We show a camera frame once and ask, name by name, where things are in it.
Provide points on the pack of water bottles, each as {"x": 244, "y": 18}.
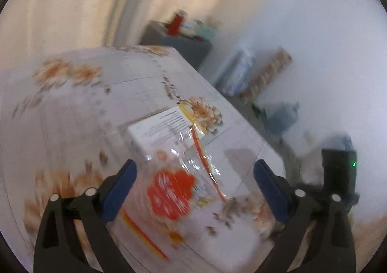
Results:
{"x": 238, "y": 70}

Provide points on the floral tablecloth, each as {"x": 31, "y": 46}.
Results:
{"x": 75, "y": 116}

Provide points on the clear wrapper with red label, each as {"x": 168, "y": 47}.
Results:
{"x": 175, "y": 191}

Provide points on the orange patterned pack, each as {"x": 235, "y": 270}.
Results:
{"x": 269, "y": 73}

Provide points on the grey cabinet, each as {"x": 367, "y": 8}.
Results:
{"x": 175, "y": 46}

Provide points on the teal items on cabinet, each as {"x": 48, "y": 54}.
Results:
{"x": 199, "y": 30}

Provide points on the blue bag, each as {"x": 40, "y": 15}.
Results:
{"x": 281, "y": 119}

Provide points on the red bottle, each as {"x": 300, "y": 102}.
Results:
{"x": 174, "y": 24}

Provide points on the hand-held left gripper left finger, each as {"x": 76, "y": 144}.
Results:
{"x": 121, "y": 188}

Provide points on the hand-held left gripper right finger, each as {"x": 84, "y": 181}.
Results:
{"x": 270, "y": 191}

